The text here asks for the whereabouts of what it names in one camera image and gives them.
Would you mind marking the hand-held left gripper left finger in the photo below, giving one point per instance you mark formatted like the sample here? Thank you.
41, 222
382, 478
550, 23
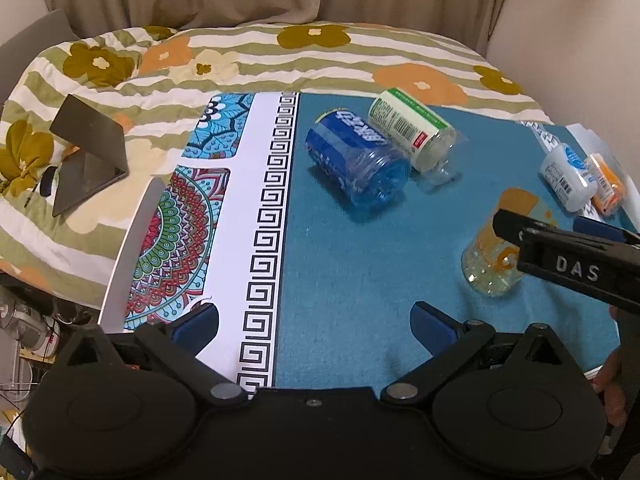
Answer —
197, 327

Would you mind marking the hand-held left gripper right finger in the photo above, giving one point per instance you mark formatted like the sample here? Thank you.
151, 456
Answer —
432, 327

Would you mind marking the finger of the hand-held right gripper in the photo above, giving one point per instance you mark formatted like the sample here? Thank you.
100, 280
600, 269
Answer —
600, 231
507, 225

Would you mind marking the orange label plastic bottle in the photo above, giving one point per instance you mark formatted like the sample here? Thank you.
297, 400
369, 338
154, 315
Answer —
492, 260

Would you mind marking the person's right hand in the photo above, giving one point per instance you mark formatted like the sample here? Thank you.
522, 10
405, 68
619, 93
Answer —
612, 390

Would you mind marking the small orange bottle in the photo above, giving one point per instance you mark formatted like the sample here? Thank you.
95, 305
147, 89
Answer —
607, 185

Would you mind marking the blue patterned table mat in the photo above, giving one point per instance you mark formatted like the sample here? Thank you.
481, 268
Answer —
350, 260

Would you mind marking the green label plastic bottle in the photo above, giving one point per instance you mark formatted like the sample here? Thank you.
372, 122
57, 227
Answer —
407, 122

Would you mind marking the blue label plastic bottle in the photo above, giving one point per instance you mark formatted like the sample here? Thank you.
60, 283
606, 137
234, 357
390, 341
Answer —
357, 157

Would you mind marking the white appliance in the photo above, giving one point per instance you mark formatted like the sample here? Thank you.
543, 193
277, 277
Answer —
20, 327

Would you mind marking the grey tablet with folding cover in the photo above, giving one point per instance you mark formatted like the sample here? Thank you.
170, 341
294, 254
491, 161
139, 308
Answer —
85, 175

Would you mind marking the small black object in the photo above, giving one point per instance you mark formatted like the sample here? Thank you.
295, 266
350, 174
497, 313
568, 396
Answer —
48, 181

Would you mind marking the black pen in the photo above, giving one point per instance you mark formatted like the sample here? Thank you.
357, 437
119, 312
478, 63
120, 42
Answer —
28, 198

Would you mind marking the floral striped blanket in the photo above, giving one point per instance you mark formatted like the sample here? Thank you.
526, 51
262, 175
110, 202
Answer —
300, 62

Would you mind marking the grey panel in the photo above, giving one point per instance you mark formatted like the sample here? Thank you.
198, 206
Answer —
30, 40

